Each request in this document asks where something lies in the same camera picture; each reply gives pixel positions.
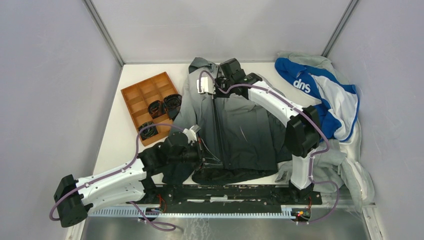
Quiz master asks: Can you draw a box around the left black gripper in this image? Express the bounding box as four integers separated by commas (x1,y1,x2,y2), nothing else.
168,139,223,172

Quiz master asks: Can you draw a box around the grey black zip jacket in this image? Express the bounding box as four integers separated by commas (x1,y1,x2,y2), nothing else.
162,57,292,185

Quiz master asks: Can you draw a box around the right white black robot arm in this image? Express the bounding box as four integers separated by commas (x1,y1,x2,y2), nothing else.
197,58,324,204

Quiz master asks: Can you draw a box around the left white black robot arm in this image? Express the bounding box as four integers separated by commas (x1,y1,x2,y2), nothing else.
49,129,223,228

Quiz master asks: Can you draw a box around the blue white jacket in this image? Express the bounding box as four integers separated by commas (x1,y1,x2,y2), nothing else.
274,57,360,142

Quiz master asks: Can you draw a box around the orange compartment tray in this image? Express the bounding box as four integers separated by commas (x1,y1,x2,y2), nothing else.
121,72,179,131

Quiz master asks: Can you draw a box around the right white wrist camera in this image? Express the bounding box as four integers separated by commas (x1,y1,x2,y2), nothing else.
196,77,216,95

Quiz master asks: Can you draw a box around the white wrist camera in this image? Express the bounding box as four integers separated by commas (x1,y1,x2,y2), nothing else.
196,77,216,95
182,124,201,144

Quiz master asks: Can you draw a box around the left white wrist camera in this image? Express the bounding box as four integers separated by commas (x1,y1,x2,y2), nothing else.
182,124,201,144

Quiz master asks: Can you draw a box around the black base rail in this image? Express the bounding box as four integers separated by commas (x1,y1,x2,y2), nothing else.
137,184,323,214

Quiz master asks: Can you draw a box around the white slotted cable duct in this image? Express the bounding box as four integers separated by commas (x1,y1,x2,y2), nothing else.
88,205,295,220

